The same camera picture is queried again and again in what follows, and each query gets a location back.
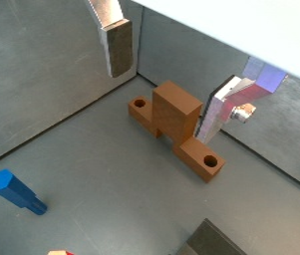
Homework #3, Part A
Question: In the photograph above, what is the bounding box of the blue peg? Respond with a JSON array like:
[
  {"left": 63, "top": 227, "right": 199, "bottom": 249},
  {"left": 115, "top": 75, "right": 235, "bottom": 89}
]
[{"left": 0, "top": 169, "right": 47, "bottom": 215}]

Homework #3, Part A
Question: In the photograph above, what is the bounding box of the brown T-shaped block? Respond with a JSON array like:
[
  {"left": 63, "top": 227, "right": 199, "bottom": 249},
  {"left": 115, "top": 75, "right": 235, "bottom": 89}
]
[{"left": 128, "top": 81, "right": 225, "bottom": 182}]

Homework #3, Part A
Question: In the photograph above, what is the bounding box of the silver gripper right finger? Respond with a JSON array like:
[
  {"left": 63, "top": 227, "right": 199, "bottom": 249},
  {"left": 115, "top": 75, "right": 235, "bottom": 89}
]
[{"left": 195, "top": 57, "right": 286, "bottom": 143}]

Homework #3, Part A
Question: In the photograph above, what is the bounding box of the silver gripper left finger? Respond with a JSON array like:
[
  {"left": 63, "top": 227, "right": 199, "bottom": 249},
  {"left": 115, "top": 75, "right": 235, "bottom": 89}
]
[{"left": 86, "top": 0, "right": 134, "bottom": 78}]

